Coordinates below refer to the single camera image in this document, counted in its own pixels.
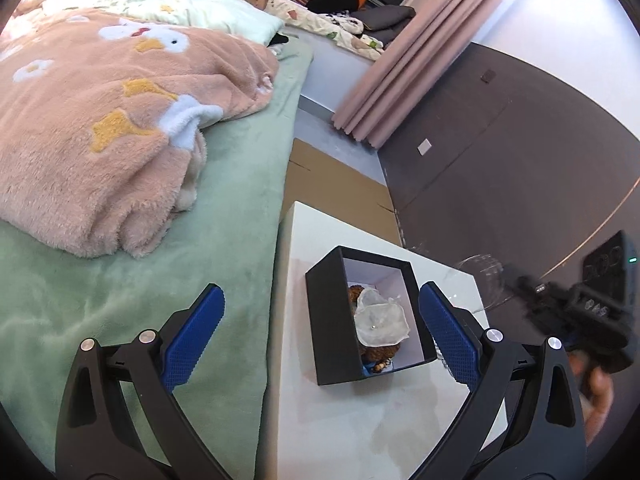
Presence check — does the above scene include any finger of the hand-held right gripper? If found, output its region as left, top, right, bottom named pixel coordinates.
left=501, top=261, right=551, bottom=317

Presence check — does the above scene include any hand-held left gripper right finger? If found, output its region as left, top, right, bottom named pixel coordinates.
left=410, top=281, right=588, bottom=480

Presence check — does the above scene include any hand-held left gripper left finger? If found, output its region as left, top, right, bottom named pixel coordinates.
left=55, top=284, right=233, bottom=480

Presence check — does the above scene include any clear pouch with earring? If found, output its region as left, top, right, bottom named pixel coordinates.
left=354, top=287, right=411, bottom=348

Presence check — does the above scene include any brown beaded bracelet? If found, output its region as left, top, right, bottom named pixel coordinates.
left=347, top=284, right=402, bottom=374

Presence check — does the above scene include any black jewelry box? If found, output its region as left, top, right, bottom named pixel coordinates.
left=305, top=246, right=441, bottom=387

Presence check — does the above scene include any person's right hand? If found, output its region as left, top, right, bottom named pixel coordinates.
left=569, top=352, right=617, bottom=447

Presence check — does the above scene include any green bed blanket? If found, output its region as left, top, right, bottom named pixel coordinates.
left=0, top=40, right=316, bottom=480

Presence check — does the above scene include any flat brown cardboard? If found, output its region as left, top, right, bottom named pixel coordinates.
left=282, top=137, right=402, bottom=248

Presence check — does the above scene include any pink duck print fleece blanket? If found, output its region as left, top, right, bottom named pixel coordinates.
left=0, top=7, right=281, bottom=261

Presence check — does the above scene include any pink curtain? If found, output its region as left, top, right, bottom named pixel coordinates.
left=331, top=0, right=557, bottom=150

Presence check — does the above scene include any grey folded clothing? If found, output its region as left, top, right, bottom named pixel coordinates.
left=350, top=4, right=417, bottom=32

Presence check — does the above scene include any white pillow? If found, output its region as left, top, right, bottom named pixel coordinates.
left=42, top=0, right=286, bottom=47

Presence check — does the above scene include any bear print quilt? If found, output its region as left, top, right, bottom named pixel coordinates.
left=180, top=0, right=386, bottom=61

